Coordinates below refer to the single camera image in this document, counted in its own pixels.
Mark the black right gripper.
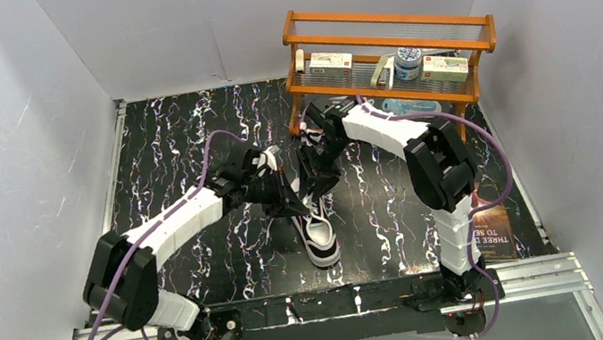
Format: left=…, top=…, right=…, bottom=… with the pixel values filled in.
left=290, top=130, right=358, bottom=203

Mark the white shoelace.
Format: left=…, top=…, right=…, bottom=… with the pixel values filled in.
left=296, top=193, right=326, bottom=225

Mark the black and white sneaker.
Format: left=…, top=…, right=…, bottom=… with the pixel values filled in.
left=292, top=213, right=341, bottom=270

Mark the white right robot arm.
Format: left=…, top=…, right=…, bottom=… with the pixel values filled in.
left=293, top=96, right=483, bottom=303

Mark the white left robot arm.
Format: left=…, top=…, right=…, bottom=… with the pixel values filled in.
left=82, top=142, right=310, bottom=340

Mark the blue packaged tool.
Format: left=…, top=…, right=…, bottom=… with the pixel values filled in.
left=381, top=98, right=442, bottom=117

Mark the white box left shelf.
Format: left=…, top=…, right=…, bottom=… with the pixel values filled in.
left=308, top=52, right=353, bottom=76

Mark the white box shelf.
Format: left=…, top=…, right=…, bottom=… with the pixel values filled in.
left=308, top=52, right=353, bottom=76
left=421, top=55, right=470, bottom=83

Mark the small white tape roll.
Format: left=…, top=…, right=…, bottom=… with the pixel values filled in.
left=293, top=48, right=305, bottom=73

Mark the blue patterned round tin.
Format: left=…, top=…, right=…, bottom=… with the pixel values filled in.
left=393, top=46, right=423, bottom=80

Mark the white box right shelf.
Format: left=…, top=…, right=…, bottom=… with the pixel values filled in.
left=421, top=55, right=470, bottom=83

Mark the orange wooden shelf rack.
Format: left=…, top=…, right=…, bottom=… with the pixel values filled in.
left=282, top=11, right=498, bottom=135

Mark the dark orange book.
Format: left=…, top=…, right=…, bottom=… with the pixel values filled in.
left=474, top=204, right=519, bottom=261

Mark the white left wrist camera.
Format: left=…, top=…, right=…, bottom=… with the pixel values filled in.
left=256, top=145, right=282, bottom=176

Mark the black metal base frame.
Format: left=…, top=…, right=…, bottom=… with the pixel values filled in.
left=156, top=268, right=506, bottom=340

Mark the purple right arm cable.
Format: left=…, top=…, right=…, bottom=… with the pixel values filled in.
left=294, top=73, right=538, bottom=340

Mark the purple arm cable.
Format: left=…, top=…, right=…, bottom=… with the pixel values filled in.
left=51, top=125, right=280, bottom=340
left=294, top=73, right=538, bottom=340

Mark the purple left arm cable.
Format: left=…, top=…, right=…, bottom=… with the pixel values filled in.
left=51, top=125, right=280, bottom=340

